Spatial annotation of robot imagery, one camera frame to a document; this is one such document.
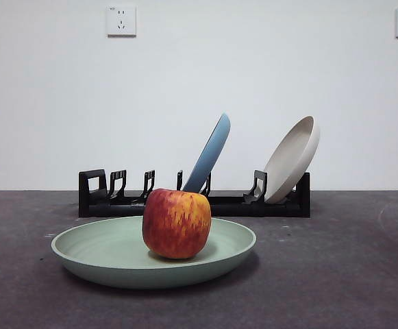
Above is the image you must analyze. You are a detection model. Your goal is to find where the beige plate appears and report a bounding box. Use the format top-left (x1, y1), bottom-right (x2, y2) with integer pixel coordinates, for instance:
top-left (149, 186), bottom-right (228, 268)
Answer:
top-left (262, 115), bottom-right (321, 204)

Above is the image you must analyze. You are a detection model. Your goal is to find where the red yellow apple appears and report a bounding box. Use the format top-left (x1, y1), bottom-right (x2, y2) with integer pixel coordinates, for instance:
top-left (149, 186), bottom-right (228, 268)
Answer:
top-left (142, 187), bottom-right (212, 260)

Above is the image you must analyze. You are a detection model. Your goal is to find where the green plate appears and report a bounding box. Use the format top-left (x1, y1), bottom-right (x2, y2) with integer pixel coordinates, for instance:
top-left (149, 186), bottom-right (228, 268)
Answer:
top-left (50, 215), bottom-right (257, 289)

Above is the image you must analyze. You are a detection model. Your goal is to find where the black plate rack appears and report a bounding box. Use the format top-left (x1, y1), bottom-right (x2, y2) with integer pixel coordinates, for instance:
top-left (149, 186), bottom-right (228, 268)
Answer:
top-left (78, 168), bottom-right (311, 219)

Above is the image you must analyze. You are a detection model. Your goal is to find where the blue plate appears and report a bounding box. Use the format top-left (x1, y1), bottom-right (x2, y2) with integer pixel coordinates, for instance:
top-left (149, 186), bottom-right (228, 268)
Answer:
top-left (181, 112), bottom-right (232, 197)

